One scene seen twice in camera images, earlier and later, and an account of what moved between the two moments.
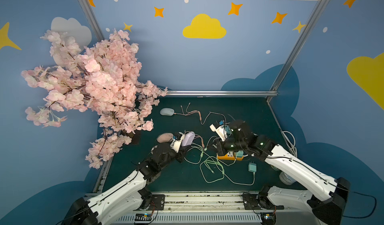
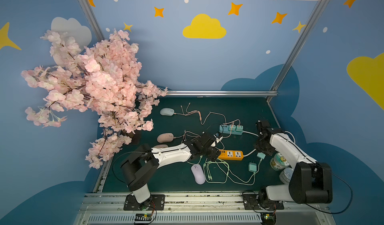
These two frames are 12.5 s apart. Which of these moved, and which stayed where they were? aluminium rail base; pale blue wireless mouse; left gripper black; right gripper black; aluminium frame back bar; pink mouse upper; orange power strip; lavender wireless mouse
Moved: right gripper black; left gripper black; lavender wireless mouse
Stayed: pale blue wireless mouse; aluminium rail base; orange power strip; aluminium frame back bar; pink mouse upper
